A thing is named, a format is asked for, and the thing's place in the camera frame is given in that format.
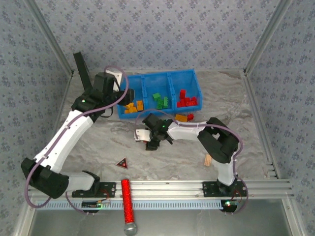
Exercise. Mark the grey metal panel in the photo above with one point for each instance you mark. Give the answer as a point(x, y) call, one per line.
point(197, 223)

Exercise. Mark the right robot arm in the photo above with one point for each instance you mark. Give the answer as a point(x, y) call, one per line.
point(187, 131)

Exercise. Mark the black foam strip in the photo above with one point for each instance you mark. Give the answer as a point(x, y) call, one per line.
point(80, 66)

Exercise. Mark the black triangle with red light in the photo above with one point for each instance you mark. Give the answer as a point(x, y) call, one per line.
point(123, 164)

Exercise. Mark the red glitter microphone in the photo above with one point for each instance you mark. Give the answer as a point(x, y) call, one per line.
point(128, 201)

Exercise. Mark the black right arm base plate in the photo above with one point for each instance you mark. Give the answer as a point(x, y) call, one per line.
point(209, 189)

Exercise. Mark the aluminium side rail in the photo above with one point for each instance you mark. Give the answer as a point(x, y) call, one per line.
point(65, 98)
point(259, 123)

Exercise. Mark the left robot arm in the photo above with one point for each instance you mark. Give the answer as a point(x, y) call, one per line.
point(64, 137)

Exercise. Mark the right circuit board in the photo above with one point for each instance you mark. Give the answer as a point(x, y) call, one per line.
point(229, 205)

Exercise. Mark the left circuit board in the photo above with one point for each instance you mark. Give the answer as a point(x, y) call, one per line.
point(93, 204)

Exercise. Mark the aluminium mounting rail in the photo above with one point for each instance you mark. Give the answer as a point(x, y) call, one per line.
point(167, 189)

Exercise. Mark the small wooden block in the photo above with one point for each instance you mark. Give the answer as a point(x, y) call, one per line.
point(208, 160)

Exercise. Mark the circuit board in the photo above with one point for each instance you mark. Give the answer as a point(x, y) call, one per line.
point(93, 204)
point(229, 205)

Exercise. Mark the aluminium frame post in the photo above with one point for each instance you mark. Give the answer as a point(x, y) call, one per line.
point(265, 37)
point(50, 37)

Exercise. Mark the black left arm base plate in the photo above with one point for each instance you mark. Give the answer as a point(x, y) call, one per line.
point(108, 189)

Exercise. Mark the blue three-compartment plastic bin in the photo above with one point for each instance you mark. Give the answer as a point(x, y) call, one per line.
point(157, 81)

